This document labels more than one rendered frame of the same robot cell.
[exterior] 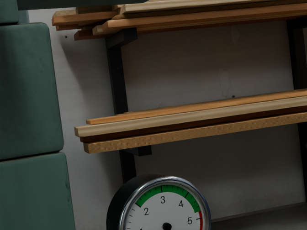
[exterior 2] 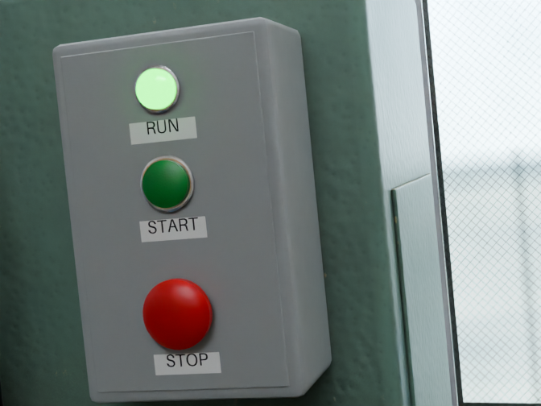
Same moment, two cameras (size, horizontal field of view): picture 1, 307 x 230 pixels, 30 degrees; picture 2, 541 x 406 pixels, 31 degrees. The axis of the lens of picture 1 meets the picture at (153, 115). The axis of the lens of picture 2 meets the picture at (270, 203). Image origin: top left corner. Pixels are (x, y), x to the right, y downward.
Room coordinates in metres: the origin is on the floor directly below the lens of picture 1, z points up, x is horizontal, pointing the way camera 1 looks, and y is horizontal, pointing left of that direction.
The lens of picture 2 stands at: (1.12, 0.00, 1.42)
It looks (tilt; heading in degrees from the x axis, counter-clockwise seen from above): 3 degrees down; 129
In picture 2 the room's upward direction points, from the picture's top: 6 degrees counter-clockwise
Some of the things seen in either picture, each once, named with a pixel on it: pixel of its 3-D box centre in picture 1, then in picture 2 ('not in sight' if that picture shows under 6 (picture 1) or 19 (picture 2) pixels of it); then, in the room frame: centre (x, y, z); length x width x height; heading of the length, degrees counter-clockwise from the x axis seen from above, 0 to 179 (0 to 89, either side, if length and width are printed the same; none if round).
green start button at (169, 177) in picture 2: not in sight; (165, 184); (0.82, 0.30, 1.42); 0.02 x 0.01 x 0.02; 23
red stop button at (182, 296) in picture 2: not in sight; (177, 313); (0.82, 0.29, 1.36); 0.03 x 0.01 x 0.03; 23
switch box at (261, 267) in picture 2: not in sight; (196, 212); (0.81, 0.33, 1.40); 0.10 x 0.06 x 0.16; 23
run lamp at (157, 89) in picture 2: not in sight; (155, 89); (0.82, 0.30, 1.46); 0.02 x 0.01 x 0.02; 23
